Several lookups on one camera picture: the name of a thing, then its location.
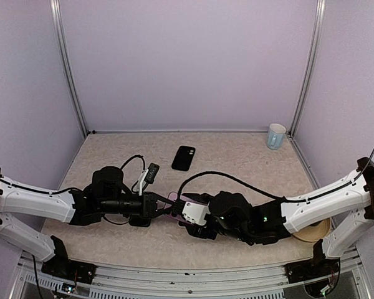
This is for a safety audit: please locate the purple phone back up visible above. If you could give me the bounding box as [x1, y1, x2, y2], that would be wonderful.
[166, 192, 208, 219]

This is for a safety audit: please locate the white-edged phone screen up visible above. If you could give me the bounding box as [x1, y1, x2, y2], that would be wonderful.
[178, 221, 189, 227]

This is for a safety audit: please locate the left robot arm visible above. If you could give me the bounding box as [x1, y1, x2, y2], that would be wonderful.
[0, 166, 171, 277]

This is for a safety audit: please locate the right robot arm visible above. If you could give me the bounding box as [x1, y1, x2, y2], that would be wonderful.
[181, 157, 374, 277]

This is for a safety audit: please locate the beige plate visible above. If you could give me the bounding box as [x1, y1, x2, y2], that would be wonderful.
[292, 219, 332, 243]

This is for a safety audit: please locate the light blue mug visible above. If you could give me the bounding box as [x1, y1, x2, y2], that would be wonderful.
[267, 123, 286, 150]

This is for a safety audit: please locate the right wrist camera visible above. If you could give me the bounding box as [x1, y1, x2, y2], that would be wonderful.
[182, 202, 210, 226]

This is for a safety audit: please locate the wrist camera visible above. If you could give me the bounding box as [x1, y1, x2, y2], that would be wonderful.
[137, 163, 160, 196]
[182, 202, 210, 226]

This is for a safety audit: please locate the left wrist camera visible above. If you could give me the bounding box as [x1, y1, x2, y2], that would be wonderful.
[137, 163, 160, 196]

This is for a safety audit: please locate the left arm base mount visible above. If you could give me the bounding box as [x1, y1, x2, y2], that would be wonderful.
[41, 235, 97, 285]

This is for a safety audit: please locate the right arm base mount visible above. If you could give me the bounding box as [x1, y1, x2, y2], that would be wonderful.
[284, 239, 340, 283]

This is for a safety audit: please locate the left aluminium frame post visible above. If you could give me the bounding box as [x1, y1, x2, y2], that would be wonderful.
[50, 0, 89, 138]

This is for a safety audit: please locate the aluminium frame post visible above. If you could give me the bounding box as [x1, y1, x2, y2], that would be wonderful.
[50, 0, 89, 138]
[289, 0, 326, 139]

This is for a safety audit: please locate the right aluminium frame post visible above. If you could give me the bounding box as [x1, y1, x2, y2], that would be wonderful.
[289, 0, 326, 139]

